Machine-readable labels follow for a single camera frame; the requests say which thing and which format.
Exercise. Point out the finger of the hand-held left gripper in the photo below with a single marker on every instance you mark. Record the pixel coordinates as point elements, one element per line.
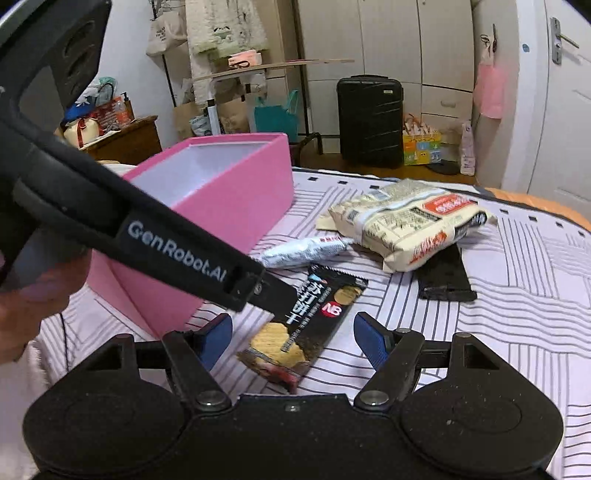
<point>277,295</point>

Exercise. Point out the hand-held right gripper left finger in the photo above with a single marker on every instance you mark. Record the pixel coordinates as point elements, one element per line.
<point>217,337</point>

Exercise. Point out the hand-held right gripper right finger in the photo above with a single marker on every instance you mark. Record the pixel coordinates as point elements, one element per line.
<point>371,339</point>

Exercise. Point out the black cracker packet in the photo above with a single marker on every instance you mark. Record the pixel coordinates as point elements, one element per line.
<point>314,323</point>

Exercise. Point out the pink cardboard box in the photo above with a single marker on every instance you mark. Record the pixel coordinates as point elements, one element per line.
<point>240,194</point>

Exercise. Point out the person's left hand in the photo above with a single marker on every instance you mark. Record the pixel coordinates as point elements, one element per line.
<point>32,314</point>

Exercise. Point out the white blue snack bar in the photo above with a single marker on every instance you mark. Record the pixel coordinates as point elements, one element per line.
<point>300,251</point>

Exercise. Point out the wooden cabinet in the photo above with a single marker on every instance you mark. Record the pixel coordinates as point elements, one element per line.
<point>129,143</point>

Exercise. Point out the plain black flat packet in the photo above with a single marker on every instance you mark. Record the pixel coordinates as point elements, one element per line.
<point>445,277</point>

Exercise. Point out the cream bag with red ribbon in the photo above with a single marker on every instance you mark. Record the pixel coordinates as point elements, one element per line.
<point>83,131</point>

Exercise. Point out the brown paper bag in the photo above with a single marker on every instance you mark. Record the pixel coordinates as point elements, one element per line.
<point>187,122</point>
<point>235,117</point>

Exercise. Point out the large beige snack bag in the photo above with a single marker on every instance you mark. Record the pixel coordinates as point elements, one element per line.
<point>406,221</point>

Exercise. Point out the striped white bed sheet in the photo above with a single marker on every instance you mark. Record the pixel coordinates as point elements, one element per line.
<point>508,300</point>

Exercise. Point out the teal shopping bag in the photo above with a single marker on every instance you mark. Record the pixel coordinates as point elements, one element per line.
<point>274,122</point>

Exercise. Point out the beige tote bag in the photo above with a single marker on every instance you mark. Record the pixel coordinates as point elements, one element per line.
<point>166,34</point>

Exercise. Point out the black slipper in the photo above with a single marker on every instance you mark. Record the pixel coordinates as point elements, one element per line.
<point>444,168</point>

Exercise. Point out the black hard-shell suitcase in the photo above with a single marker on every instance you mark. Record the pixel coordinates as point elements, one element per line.
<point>369,122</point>

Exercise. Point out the colourful cardboard box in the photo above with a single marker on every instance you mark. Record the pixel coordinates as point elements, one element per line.
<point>422,147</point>

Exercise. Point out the white fluffy cardigan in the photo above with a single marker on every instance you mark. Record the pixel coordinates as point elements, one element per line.
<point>226,37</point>

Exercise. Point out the wooden folding table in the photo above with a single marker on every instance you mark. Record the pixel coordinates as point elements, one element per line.
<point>277,65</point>

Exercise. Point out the white printed plastic bag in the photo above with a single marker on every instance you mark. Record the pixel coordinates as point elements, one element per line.
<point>467,150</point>

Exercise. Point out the orange mattress cover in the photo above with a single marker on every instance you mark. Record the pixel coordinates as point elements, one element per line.
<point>545,205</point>

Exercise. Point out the pink plastic bag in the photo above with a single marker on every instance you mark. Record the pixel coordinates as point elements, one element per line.
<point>489,92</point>

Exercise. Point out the white wardrobe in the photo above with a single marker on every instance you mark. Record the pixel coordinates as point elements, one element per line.
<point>388,41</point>

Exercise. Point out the white door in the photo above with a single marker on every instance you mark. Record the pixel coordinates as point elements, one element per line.
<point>563,129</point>

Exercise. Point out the black wall hook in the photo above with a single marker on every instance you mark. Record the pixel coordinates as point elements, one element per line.
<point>491,39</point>

